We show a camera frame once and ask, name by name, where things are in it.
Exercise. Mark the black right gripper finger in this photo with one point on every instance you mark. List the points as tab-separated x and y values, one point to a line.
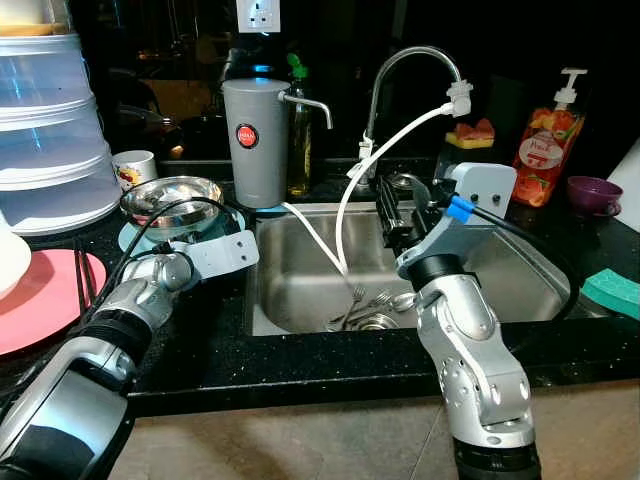
420	192
387	215

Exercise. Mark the stainless steel bowl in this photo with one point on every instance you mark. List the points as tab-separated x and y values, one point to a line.
165	198

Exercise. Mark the teal plate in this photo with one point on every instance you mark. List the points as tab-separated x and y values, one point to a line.
135	240

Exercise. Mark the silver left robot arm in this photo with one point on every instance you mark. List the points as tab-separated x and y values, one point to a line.
70	390

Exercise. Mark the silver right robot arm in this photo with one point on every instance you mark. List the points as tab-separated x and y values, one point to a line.
470	350

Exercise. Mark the steel spoon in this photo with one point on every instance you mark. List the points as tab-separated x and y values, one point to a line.
395	300

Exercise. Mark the red and yellow sponge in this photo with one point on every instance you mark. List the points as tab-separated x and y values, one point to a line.
470	133

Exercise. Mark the steel fork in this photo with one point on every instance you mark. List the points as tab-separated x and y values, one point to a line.
350	305

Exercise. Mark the white faucet diverter attachment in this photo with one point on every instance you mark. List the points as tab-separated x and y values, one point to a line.
459	97

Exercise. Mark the stainless steel sink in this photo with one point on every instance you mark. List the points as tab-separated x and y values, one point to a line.
300	270

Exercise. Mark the oil bottle with green cap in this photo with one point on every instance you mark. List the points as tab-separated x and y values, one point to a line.
299	150

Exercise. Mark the chrome gooseneck faucet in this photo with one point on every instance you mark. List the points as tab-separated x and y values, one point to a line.
385	75

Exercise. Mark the orange soap pouch with pump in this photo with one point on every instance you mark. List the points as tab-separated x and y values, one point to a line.
545	150

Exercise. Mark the grey water purifier canister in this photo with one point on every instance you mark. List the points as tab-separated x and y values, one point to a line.
255	150

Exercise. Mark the purple cup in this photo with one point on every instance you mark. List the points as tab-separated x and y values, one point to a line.
592	193

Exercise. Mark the green sponge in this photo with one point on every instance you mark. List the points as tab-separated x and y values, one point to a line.
612	290

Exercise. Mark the white board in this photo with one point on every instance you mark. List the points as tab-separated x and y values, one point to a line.
625	175

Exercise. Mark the white printed mug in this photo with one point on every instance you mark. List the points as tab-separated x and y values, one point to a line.
133	168

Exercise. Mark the translucent tiered food cover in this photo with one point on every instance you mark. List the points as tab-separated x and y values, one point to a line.
50	130

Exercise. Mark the pink plate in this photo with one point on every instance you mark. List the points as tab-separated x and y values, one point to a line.
45	300

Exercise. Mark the white bowl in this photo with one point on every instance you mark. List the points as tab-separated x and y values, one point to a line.
12	255

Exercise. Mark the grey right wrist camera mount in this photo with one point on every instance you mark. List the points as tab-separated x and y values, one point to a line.
480	190

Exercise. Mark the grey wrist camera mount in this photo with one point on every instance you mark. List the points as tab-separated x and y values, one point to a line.
480	190
225	252

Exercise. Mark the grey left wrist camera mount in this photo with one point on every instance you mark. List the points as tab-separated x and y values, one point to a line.
225	252

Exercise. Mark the white wall socket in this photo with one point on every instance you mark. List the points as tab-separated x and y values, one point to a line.
258	14

